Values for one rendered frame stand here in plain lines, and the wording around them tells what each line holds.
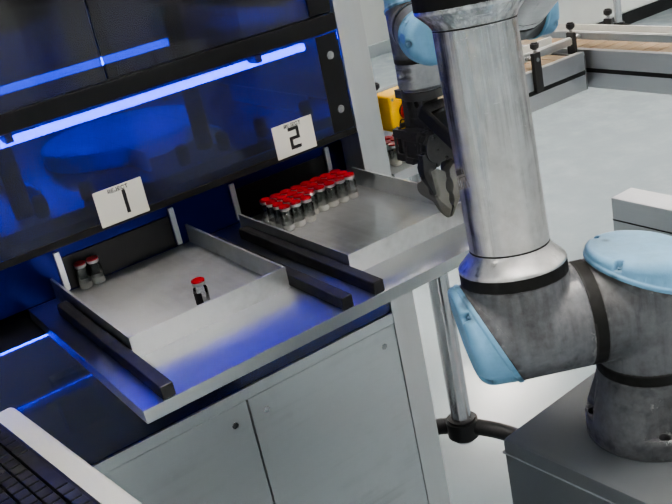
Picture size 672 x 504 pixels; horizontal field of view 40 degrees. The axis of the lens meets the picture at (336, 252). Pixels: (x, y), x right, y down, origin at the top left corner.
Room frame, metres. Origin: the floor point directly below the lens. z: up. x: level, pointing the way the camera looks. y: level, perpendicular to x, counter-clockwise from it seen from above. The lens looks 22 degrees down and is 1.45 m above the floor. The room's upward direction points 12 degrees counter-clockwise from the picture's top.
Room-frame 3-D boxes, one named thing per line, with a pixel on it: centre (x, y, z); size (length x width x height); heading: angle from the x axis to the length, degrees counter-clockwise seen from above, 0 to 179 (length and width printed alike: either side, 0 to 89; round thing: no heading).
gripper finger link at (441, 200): (1.39, -0.17, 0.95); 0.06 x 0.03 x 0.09; 31
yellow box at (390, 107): (1.78, -0.17, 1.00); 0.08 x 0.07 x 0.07; 30
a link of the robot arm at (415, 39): (1.30, -0.20, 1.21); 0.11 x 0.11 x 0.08; 1
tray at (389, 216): (1.50, -0.04, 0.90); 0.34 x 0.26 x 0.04; 31
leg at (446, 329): (1.97, -0.22, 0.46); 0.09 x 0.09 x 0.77; 30
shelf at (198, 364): (1.40, 0.10, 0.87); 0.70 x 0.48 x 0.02; 120
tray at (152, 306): (1.37, 0.28, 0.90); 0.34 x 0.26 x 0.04; 30
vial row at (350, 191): (1.60, 0.02, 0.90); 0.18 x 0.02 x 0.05; 121
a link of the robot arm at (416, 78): (1.40, -0.18, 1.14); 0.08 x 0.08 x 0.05
